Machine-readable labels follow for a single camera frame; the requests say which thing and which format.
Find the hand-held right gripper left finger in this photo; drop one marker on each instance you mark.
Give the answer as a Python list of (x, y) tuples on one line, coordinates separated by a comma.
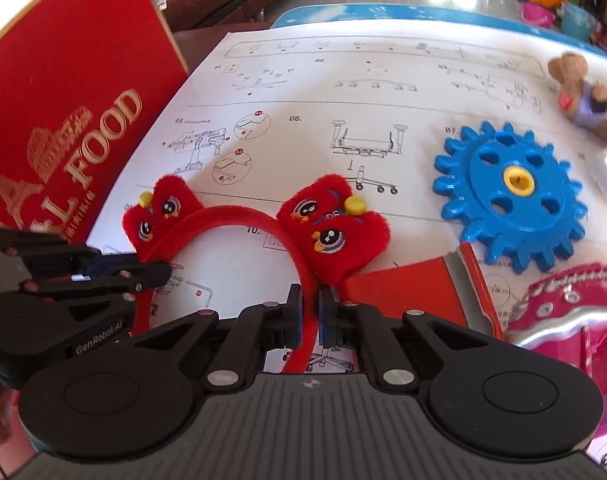
[(296, 320)]

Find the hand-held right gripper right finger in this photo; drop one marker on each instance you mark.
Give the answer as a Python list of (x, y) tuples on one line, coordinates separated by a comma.
[(326, 320)]

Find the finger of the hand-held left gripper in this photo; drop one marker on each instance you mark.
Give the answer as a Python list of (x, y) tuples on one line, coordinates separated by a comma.
[(108, 264), (133, 277)]

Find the red plush headband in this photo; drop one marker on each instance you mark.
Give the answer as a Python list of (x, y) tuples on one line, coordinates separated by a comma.
[(333, 240)]

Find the red phone stand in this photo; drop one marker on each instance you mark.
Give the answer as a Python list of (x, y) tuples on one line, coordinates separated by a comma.
[(408, 290)]

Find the red gift box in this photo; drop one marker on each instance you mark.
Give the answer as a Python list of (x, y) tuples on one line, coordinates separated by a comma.
[(58, 85)]

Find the pink toy house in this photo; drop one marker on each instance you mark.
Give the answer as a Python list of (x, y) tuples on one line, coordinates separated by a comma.
[(573, 300)]

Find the blue toy gear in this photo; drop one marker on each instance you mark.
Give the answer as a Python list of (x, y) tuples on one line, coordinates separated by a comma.
[(483, 170)]

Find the white instruction sheet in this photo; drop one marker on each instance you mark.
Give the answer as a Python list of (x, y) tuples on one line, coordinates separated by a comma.
[(333, 90)]

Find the blue patterned mat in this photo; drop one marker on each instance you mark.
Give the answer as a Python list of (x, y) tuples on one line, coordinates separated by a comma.
[(383, 12)]

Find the brown teddy bear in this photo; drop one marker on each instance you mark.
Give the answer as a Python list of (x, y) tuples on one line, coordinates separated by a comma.
[(571, 75)]

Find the pink bucket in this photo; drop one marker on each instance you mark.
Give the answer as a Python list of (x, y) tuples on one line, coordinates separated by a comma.
[(537, 15)]

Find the teal bucket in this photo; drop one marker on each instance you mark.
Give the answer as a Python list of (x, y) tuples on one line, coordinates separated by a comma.
[(578, 22)]

